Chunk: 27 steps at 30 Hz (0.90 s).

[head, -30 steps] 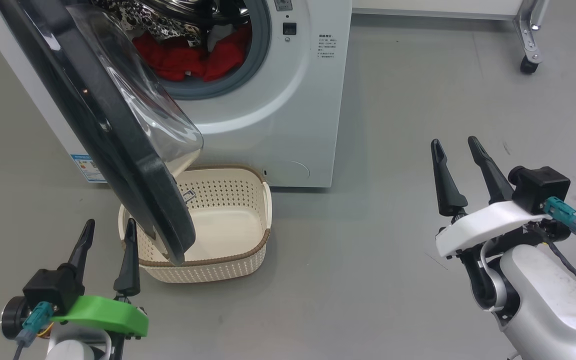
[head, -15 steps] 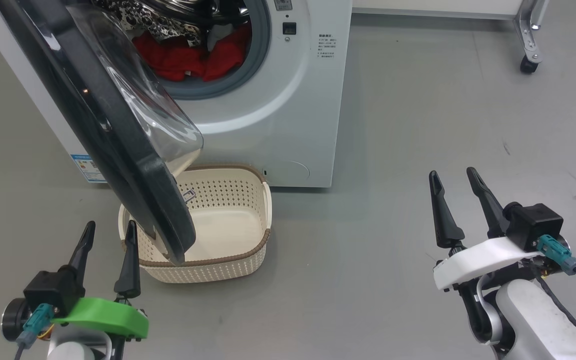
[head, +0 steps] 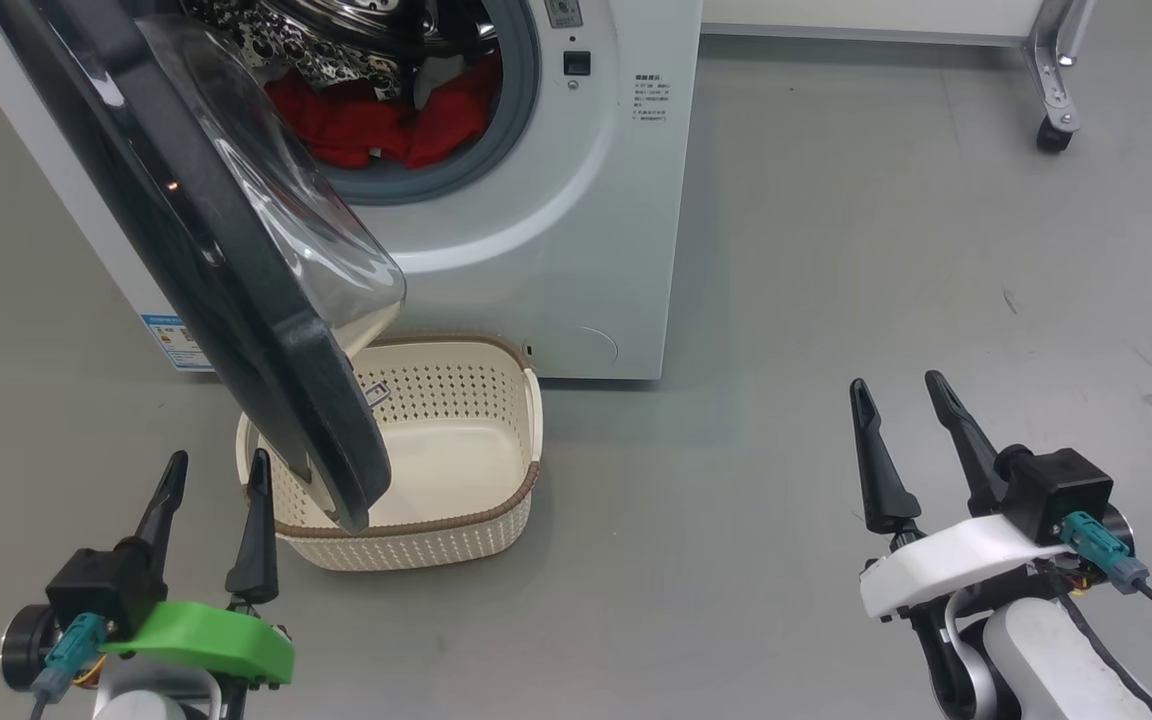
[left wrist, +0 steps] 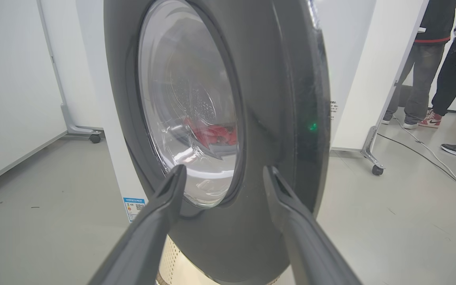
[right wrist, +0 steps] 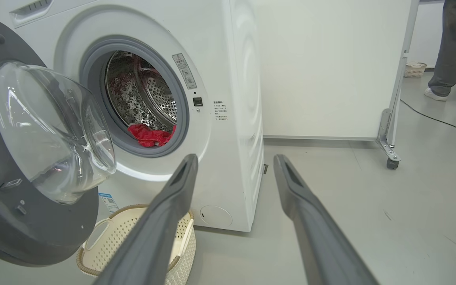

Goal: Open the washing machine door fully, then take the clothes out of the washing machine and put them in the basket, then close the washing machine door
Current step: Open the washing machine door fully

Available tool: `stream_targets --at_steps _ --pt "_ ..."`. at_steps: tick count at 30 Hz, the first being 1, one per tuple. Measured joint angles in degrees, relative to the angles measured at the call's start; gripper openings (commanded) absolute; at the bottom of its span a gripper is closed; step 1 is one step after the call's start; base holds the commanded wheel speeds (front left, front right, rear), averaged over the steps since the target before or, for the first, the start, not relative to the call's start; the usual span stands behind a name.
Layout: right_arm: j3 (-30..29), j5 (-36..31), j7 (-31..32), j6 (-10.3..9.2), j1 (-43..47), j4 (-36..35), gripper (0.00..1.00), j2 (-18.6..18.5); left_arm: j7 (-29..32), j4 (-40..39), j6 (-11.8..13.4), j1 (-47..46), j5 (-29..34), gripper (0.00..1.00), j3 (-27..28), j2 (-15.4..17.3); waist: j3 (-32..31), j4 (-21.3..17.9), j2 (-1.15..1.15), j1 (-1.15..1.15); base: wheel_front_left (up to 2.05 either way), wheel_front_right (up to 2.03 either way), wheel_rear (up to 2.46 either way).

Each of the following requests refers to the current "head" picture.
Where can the white front-load washing machine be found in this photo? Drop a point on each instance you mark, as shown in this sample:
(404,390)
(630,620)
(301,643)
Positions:
(556,250)

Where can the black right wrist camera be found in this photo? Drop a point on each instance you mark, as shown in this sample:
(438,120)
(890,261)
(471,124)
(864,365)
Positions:
(1056,490)

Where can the metal frame leg with caster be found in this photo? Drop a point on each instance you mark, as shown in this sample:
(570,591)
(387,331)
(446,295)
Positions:
(1051,90)

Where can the blue energy label sticker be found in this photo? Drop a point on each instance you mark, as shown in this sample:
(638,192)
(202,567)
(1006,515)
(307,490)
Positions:
(168,340)

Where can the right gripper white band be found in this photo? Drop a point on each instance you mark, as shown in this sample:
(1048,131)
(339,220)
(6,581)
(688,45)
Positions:
(956,560)

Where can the black round glass washer door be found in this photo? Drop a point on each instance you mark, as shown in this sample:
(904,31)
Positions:
(236,300)

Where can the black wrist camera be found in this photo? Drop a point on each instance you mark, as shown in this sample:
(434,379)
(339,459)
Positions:
(96,595)
(1056,490)

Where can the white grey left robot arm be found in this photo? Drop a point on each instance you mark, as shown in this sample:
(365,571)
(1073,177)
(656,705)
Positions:
(146,700)

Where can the white panel board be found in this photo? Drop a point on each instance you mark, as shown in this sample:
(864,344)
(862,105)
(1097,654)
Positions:
(836,15)

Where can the cream perforated basket brown rim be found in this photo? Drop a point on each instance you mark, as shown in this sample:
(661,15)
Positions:
(456,460)

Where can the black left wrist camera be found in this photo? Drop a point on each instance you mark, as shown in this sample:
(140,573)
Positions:
(96,595)

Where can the printed text label sticker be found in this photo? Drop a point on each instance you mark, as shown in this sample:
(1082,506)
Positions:
(651,98)

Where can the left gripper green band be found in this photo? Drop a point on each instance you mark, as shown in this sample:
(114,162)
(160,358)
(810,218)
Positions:
(216,640)

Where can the red garment with white stripes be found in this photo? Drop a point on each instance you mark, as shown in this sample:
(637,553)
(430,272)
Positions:
(356,125)

